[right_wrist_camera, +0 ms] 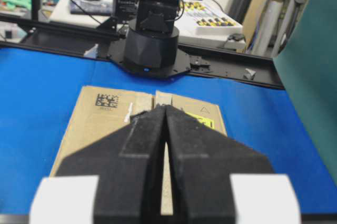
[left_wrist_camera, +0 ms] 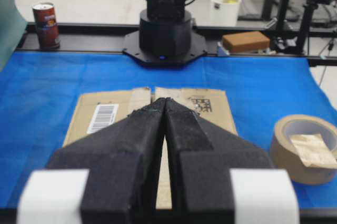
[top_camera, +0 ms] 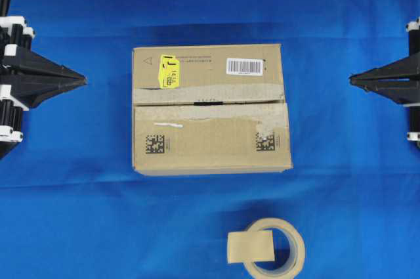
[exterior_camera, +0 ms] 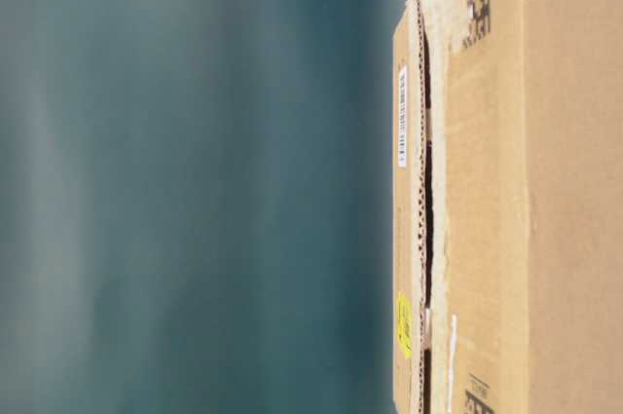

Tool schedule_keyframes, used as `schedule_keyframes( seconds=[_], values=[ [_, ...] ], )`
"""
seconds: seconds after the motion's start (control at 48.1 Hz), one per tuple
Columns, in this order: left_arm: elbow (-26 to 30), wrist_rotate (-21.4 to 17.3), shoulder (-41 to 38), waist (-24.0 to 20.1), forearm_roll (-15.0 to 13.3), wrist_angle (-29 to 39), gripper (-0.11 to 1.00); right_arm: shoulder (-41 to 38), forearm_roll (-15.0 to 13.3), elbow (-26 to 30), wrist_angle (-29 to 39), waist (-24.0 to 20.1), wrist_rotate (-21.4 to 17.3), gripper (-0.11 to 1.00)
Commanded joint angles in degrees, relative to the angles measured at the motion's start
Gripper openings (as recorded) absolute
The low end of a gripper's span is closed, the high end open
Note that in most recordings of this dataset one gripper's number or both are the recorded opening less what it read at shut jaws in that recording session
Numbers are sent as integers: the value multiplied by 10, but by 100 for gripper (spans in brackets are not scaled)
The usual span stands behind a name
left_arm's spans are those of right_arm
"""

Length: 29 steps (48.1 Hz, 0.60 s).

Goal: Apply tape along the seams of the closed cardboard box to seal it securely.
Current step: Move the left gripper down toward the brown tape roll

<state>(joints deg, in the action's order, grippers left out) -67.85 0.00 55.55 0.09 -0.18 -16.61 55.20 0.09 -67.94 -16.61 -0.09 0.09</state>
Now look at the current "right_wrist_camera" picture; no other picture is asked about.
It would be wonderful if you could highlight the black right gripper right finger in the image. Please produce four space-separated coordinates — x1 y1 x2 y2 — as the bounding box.
166 105 274 223

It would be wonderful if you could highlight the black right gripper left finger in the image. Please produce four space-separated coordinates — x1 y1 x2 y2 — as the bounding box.
56 106 165 223

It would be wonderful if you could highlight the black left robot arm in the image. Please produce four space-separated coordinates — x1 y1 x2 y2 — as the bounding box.
123 0 191 77

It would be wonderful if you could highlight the brown cardboard box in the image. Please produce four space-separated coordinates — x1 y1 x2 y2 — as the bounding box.
49 85 229 216

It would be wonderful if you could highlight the white box of screwdriver bits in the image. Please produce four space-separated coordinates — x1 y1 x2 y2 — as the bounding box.
175 0 242 35

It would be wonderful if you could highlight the blue table cloth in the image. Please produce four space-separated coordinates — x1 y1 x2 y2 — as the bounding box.
1 48 336 215

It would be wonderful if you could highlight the teal fabric panel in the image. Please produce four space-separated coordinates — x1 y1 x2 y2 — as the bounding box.
273 0 336 181

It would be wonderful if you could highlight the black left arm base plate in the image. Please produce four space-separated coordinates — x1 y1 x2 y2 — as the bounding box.
107 43 213 79

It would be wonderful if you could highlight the black aluminium frame rail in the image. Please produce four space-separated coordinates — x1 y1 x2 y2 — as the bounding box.
1 14 284 90

